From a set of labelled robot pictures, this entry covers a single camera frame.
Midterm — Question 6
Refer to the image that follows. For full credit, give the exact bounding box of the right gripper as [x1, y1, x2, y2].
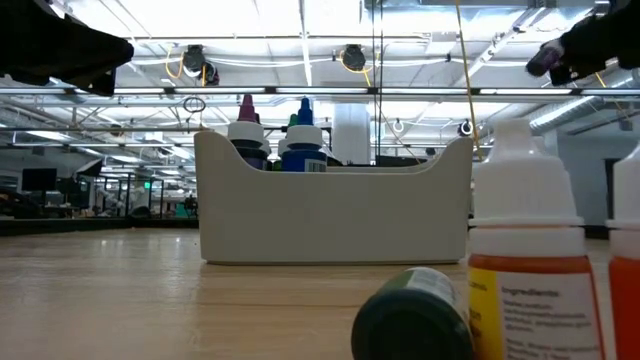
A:
[549, 0, 640, 86]

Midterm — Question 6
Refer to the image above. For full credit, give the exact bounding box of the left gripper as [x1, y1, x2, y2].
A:
[0, 0, 135, 97]

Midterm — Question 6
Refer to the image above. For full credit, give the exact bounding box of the small purple dropper bottle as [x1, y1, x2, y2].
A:
[524, 38, 566, 79]

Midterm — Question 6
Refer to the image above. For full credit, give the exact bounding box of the small yellow-labelled orange bottle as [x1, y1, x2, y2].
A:
[467, 118, 606, 360]

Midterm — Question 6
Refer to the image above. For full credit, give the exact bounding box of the large purple-capped colouring bottle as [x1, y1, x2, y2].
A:
[227, 94, 270, 171]

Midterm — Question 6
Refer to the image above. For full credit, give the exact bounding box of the large black-capped colouring bottle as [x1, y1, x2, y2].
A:
[254, 113, 274, 170]

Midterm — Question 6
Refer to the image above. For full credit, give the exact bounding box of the large green-capped colouring bottle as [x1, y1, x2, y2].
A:
[277, 113, 300, 171]

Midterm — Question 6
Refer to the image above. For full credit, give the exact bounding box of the small orange dropper bottle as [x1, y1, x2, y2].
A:
[604, 144, 640, 360]

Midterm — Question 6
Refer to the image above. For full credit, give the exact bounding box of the large blue-capped colouring bottle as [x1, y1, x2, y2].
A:
[280, 97, 329, 173]

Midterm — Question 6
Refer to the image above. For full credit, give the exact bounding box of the grey plastic bin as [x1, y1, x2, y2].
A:
[193, 130, 475, 266]

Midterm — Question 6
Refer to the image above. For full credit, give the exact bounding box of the black monitor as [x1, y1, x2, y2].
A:
[21, 167, 59, 193]

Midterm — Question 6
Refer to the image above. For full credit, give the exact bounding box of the long ceiling light bar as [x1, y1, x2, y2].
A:
[0, 85, 640, 97]

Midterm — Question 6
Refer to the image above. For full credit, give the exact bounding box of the white round column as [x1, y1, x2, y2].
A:
[332, 102, 371, 166]

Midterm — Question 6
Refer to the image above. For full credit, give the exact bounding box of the silver ventilation duct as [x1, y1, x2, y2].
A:
[524, 94, 640, 134]

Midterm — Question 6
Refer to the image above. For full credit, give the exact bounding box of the yellow hanging cable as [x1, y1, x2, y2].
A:
[453, 0, 485, 164]

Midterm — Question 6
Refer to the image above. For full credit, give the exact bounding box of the black aluminium table frame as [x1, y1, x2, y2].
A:
[0, 212, 609, 240]

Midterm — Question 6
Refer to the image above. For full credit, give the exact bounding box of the black hanging cable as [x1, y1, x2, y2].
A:
[371, 0, 385, 166]

